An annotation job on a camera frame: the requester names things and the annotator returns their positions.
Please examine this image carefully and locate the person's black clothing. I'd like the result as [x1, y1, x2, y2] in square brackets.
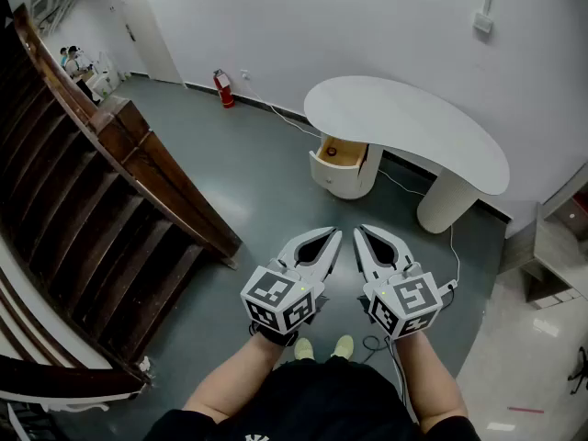
[141, 356, 483, 441]

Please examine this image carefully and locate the person's right forearm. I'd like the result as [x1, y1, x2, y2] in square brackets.
[394, 328, 469, 435]

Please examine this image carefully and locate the white wall junction box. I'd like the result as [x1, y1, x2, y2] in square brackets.
[472, 11, 495, 34]

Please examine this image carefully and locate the pale yellow right shoe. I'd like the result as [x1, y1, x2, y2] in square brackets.
[329, 334, 355, 358]

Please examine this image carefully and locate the red fire extinguisher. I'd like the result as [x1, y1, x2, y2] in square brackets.
[212, 68, 236, 109]

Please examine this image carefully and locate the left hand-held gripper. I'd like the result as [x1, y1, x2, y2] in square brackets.
[239, 226, 344, 335]

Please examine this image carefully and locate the cream large drawer wooden inside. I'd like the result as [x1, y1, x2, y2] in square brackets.
[308, 134, 371, 197]

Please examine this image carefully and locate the white table with drawer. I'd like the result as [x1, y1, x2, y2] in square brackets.
[302, 75, 511, 235]

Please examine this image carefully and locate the pale yellow left shoe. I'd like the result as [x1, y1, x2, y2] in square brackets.
[293, 336, 316, 361]

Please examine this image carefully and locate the pale yellow shoe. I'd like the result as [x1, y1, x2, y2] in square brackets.
[329, 334, 355, 358]
[293, 336, 316, 361]

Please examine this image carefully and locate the person's left forearm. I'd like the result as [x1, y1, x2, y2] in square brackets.
[183, 331, 300, 424]

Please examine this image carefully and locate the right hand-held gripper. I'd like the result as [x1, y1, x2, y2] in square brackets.
[353, 223, 456, 339]

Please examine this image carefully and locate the black office chair base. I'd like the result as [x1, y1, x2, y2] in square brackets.
[567, 345, 588, 394]

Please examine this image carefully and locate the long white cable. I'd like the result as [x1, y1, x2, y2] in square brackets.
[241, 75, 461, 288]

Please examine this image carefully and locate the white door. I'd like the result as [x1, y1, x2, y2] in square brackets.
[105, 0, 185, 85]

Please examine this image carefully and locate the grey low cabinet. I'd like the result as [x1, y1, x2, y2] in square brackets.
[498, 202, 575, 305]

